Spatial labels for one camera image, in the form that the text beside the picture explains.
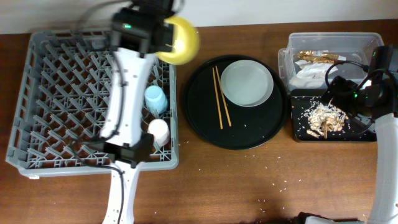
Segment peanut shells and rice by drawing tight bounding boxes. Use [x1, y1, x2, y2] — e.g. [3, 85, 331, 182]
[300, 101, 348, 139]

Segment white paper napkin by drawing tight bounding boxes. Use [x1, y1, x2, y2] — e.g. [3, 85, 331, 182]
[288, 60, 332, 90]

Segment grey round plate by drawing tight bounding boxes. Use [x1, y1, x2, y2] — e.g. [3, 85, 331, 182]
[221, 60, 274, 107]

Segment wooden chopstick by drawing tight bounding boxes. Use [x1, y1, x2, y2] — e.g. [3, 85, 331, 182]
[215, 65, 232, 127]
[212, 68, 223, 129]

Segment yellow plastic bowl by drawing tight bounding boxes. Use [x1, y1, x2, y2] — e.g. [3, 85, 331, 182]
[156, 16, 200, 65]

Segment blue plastic cup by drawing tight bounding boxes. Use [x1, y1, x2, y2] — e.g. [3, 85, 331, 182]
[144, 85, 168, 114]

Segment pink plastic cup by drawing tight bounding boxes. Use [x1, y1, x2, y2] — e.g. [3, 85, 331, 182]
[147, 119, 170, 146]

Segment gold snack wrapper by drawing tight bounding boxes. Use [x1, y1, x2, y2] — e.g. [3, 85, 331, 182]
[295, 50, 346, 64]

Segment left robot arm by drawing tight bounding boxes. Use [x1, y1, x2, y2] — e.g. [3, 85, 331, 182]
[85, 1, 177, 223]

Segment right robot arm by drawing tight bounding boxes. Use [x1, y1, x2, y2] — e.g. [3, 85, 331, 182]
[321, 45, 397, 223]

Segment black rectangular waste tray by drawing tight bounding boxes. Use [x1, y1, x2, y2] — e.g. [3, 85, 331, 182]
[290, 89, 377, 142]

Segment clear plastic waste bin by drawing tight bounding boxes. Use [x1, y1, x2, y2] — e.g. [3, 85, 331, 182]
[278, 32, 384, 91]

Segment grey plastic dishwasher rack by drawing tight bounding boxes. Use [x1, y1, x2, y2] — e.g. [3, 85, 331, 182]
[5, 24, 180, 179]

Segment round black serving tray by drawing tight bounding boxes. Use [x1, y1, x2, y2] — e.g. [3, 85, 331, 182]
[180, 55, 289, 150]

